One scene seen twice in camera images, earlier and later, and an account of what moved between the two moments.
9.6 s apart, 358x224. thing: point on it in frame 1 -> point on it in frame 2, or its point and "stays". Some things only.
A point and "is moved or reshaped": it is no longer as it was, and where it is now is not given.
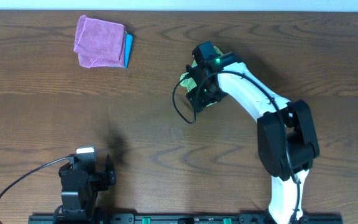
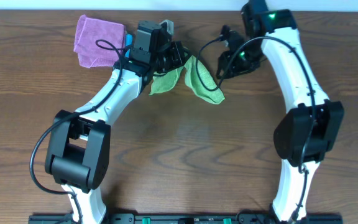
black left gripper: x=108 y=178 -> x=178 y=48
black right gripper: x=202 y=102 -> x=224 y=60
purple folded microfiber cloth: x=99 y=43 stays
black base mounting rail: x=175 y=219 stays
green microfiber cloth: x=188 y=80 is moved or reshaped
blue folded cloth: x=128 y=43 stays
